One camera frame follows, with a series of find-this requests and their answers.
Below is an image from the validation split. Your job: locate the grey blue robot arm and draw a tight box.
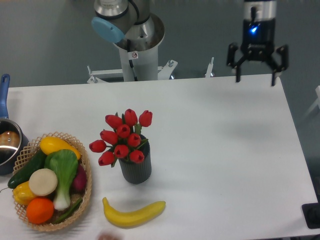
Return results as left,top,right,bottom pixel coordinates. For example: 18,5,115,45
91,0,289,86

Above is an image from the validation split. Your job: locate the purple sweet potato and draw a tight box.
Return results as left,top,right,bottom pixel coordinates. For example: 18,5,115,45
72,164,87,192

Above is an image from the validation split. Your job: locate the black device at table edge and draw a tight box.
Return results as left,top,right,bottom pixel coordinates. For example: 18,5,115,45
301,202,320,229

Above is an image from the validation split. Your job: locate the yellow squash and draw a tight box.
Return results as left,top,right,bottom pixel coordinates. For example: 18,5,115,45
39,136,81,160

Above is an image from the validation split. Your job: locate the blue handled saucepan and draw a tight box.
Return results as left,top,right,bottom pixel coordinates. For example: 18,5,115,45
0,74,29,176

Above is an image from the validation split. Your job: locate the red tulip bouquet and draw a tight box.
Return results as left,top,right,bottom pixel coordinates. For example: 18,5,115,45
89,108,153,167

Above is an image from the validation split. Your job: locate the orange fruit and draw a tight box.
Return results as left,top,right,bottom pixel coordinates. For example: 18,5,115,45
26,197,55,224

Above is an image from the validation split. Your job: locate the yellow banana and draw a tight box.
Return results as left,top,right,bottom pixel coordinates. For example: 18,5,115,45
102,197,166,229

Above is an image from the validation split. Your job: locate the beige round disc food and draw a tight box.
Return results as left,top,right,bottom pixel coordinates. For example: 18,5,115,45
28,168,58,197

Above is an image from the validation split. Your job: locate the yellow bell pepper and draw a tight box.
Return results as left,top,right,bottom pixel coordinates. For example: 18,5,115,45
12,181,38,206

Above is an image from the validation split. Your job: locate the green bok choy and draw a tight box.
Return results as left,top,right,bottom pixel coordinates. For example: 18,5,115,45
44,149,78,211

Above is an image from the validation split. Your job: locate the woven wicker basket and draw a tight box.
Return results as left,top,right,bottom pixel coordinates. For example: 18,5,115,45
13,131,92,232

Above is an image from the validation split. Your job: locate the dark grey ribbed vase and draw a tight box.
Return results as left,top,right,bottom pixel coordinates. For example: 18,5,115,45
118,134,152,185

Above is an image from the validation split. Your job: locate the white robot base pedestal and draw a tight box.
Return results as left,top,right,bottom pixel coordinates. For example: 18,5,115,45
86,39,216,84

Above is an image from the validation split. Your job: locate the green bean pod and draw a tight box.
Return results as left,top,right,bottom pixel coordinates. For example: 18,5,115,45
52,198,83,225

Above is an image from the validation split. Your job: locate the white frame at right edge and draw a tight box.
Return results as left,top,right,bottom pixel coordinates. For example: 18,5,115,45
304,85,320,117

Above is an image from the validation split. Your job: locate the green cucumber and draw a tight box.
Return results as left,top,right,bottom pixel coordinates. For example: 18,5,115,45
7,149,47,189

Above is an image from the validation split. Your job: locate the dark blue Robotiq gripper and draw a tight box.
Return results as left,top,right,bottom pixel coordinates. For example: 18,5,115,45
226,19,289,87

